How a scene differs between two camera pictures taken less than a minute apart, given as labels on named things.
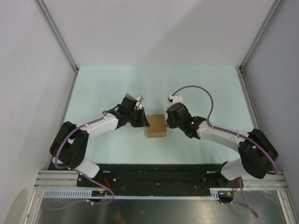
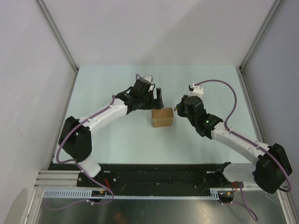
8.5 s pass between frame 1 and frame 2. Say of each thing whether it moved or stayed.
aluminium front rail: stayed
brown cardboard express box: moved
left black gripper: moved
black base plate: stayed
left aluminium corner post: stayed
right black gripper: moved
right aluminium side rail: stayed
